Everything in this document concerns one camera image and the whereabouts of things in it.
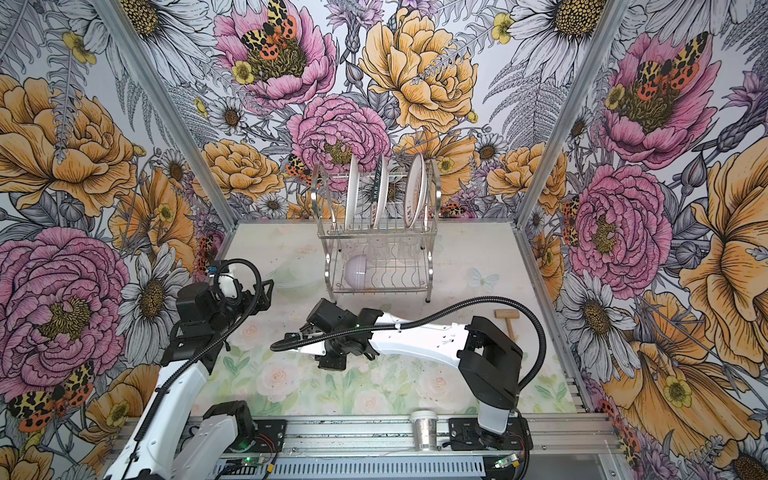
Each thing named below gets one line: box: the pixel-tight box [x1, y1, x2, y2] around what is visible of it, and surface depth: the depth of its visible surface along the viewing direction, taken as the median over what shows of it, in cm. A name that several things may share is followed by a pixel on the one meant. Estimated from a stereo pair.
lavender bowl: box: [345, 254, 367, 289], surface depth 93 cm
